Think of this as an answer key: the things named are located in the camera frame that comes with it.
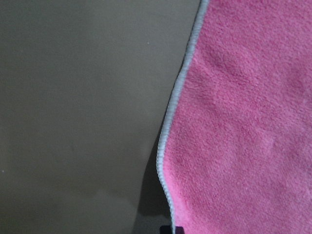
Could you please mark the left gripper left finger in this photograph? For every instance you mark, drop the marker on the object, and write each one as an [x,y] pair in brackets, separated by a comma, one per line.
[165,230]

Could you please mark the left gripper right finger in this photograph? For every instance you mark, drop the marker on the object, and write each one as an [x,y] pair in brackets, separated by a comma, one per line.
[179,230]

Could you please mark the pink towel with white hem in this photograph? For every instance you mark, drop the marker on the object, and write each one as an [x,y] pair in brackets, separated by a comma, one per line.
[235,148]

